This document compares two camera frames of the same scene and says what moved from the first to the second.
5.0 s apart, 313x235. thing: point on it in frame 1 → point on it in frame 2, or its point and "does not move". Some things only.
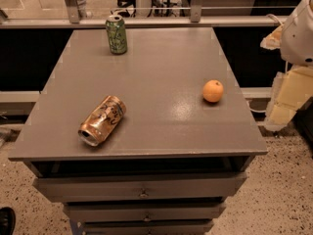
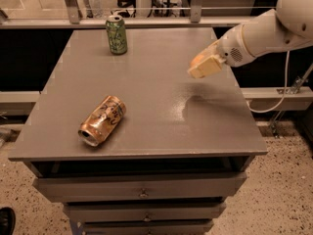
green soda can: x=116 y=34 does not move
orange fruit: x=213 y=91 → x=197 y=59
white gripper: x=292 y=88 → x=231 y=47
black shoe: x=8 y=220 does not move
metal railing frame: x=75 y=21 does not move
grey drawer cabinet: x=170 y=164 does not move
